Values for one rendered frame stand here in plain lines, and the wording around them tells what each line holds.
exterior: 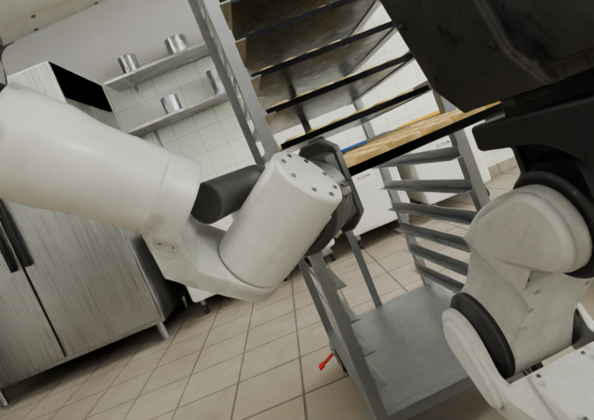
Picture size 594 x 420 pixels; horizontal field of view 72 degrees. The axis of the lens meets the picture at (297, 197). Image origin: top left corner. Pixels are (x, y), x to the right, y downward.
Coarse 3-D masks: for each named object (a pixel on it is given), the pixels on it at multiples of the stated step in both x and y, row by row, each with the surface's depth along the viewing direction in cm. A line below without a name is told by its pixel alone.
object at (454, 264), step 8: (408, 248) 166; (416, 248) 159; (424, 248) 151; (424, 256) 150; (432, 256) 147; (440, 256) 140; (448, 256) 134; (440, 264) 137; (448, 264) 134; (456, 264) 130; (464, 264) 125; (464, 272) 123
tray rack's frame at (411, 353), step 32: (192, 0) 150; (256, 160) 156; (416, 256) 166; (416, 288) 168; (384, 320) 152; (416, 320) 143; (384, 352) 131; (416, 352) 124; (448, 352) 117; (416, 384) 109; (448, 384) 104
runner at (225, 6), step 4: (228, 0) 93; (220, 4) 93; (224, 4) 94; (228, 4) 95; (220, 8) 95; (224, 8) 95; (228, 8) 96; (224, 12) 98; (228, 12) 99; (224, 16) 100; (228, 16) 101; (228, 20) 104; (228, 24) 106; (224, 56) 135; (224, 60) 142; (228, 68) 145; (228, 72) 149; (228, 76) 155
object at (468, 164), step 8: (440, 96) 101; (440, 104) 102; (448, 104) 101; (440, 112) 103; (456, 136) 102; (464, 136) 102; (456, 144) 102; (464, 144) 102; (464, 152) 102; (472, 152) 102; (464, 160) 102; (472, 160) 102; (464, 168) 103; (472, 168) 102; (464, 176) 105; (472, 176) 102; (480, 176) 103; (480, 184) 103; (472, 192) 104; (480, 192) 103; (480, 200) 103; (488, 200) 103; (480, 208) 104
